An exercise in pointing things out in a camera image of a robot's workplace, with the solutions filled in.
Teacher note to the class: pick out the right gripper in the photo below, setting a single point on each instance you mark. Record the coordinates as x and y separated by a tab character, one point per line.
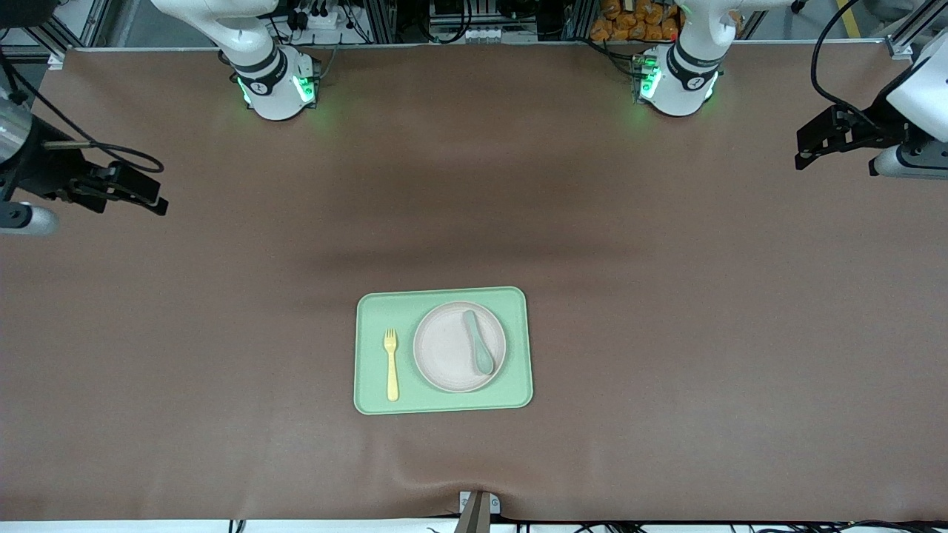
35	172

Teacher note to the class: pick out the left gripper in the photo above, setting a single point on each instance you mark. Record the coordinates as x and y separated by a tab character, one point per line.
881	119

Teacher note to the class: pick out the yellow plastic fork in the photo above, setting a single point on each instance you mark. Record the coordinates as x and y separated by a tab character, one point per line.
392	370

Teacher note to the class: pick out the pale pink round plate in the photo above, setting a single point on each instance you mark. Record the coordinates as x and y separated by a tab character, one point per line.
444	348

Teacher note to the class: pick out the grey-green plastic spoon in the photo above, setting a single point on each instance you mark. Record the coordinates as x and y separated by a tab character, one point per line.
480	348

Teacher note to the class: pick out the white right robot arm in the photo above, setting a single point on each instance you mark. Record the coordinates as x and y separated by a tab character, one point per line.
268	92

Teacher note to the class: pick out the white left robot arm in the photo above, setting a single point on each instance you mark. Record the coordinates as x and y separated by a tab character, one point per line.
680	92

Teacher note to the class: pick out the brown table cover mat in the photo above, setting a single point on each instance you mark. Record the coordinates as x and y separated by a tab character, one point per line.
222	333

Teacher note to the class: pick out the orange snack packets bag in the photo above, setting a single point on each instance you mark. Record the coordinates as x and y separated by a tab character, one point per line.
629	21

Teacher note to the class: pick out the white power strip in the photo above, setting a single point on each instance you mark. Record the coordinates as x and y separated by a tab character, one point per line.
318	18

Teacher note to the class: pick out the light green rectangular tray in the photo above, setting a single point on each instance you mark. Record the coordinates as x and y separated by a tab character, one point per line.
370	311

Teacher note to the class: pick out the white terminal block row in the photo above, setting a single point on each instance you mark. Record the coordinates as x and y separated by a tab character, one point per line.
474	34

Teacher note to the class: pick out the metal table clamp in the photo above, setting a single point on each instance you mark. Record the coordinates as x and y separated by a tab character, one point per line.
479	511

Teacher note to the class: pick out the aluminium frame profile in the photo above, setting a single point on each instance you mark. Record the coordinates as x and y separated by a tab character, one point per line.
78	26
907	33
585	18
381	21

